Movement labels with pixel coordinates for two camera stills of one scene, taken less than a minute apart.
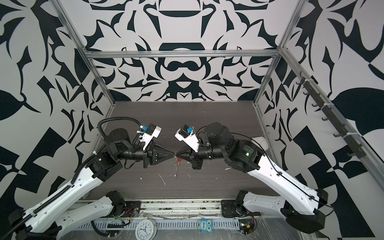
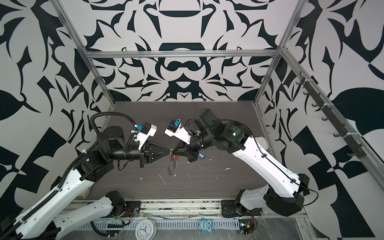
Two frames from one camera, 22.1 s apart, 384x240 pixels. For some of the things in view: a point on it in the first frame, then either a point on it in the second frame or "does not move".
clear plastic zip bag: (177, 164) -> (172, 157)
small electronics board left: (115, 225) does not move
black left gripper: (147, 154) does not move
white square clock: (261, 140) does not move
